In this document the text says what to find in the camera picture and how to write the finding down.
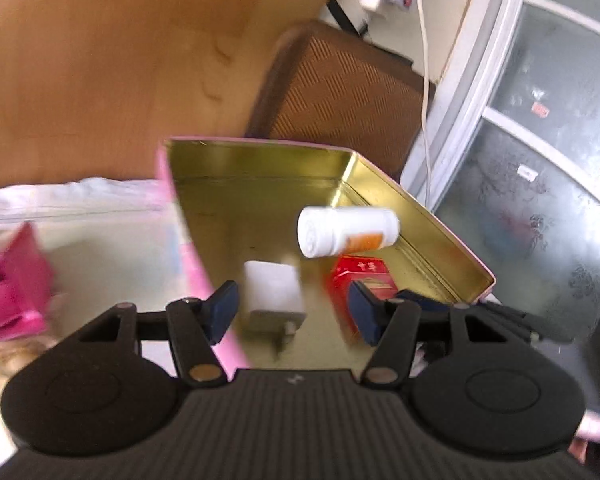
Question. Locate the magenta box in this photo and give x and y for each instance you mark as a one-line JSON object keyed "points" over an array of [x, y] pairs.
{"points": [[15, 280]]}

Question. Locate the white pill bottle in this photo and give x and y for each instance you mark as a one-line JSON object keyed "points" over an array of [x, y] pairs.
{"points": [[330, 230]]}

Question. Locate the white charger adapter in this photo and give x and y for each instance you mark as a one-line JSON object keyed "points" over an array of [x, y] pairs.
{"points": [[272, 285]]}

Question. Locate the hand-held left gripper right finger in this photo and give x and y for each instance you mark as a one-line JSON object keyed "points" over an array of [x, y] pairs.
{"points": [[364, 314]]}

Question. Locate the brown woven chair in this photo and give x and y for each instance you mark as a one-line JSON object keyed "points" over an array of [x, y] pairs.
{"points": [[340, 95]]}

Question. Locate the red printed box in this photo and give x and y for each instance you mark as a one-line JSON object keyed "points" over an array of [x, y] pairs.
{"points": [[342, 285]]}

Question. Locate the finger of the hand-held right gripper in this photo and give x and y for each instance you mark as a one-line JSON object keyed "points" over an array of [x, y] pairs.
{"points": [[427, 300]]}

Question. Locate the wooden headboard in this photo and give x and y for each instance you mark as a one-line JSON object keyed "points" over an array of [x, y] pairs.
{"points": [[120, 60]]}

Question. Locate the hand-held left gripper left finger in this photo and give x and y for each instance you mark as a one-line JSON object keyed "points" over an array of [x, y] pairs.
{"points": [[224, 310]]}

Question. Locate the pink tin box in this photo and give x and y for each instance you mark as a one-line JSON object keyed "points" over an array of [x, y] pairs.
{"points": [[260, 200]]}

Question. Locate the frosted glass door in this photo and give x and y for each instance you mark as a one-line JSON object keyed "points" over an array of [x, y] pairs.
{"points": [[540, 125]]}

